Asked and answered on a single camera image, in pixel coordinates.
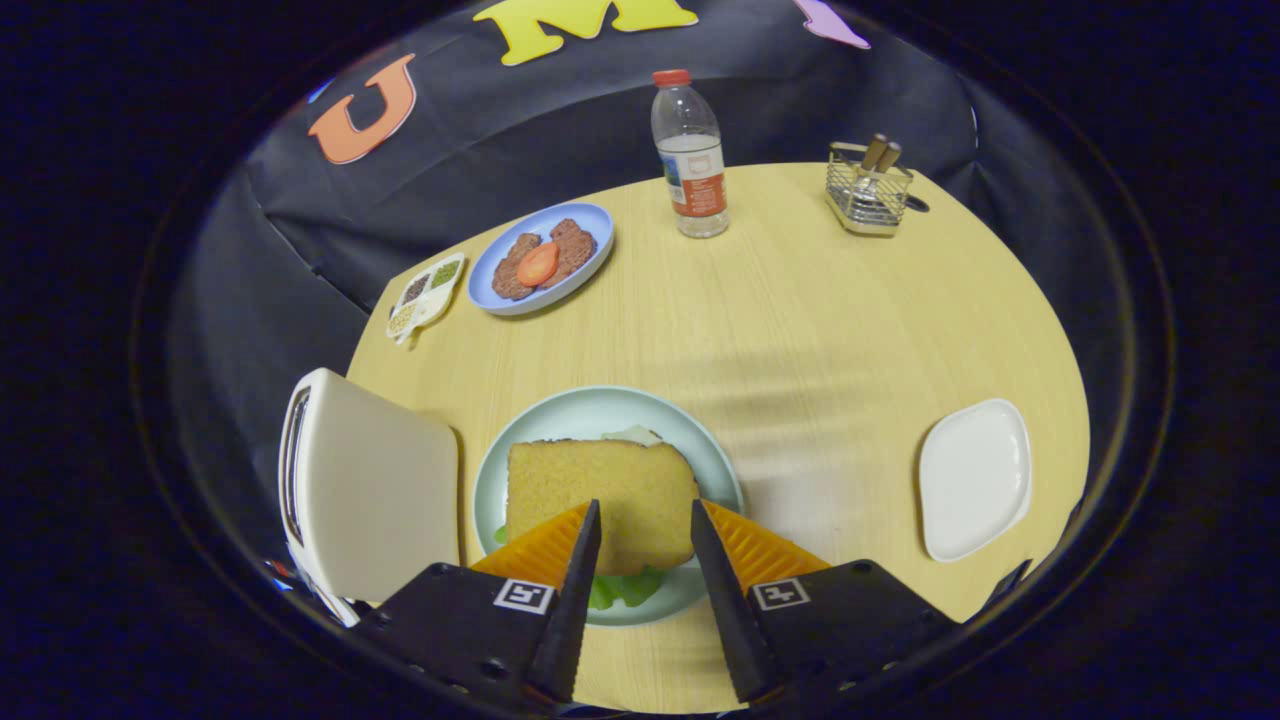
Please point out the brown toasted bread slice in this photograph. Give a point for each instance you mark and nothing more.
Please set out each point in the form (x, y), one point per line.
(600, 490)

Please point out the black table grommet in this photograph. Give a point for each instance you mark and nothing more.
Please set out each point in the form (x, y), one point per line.
(919, 204)

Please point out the small white square plate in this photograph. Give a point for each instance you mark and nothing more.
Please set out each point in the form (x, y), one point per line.
(975, 480)

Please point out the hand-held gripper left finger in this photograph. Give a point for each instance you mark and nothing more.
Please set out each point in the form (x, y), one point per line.
(575, 620)

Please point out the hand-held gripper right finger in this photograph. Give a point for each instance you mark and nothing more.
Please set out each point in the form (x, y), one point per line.
(725, 610)

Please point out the white toaster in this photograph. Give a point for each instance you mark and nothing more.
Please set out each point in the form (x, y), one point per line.
(380, 500)

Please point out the brown meat patty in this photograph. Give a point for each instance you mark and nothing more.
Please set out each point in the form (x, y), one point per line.
(512, 275)
(575, 245)

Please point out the clear red-capped water bottle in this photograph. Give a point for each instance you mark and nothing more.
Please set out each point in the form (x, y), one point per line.
(690, 130)

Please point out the blue plate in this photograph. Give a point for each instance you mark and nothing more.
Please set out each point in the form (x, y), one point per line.
(520, 225)

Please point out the pale green round plate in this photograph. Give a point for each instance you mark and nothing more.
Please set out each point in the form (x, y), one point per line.
(590, 410)

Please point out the green lettuce leaf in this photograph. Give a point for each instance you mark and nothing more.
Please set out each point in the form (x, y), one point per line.
(625, 590)

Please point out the red tomato slice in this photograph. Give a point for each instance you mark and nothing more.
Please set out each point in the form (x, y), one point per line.
(538, 264)

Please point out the white divided seasoning tray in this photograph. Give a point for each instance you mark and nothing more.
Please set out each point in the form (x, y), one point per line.
(425, 300)

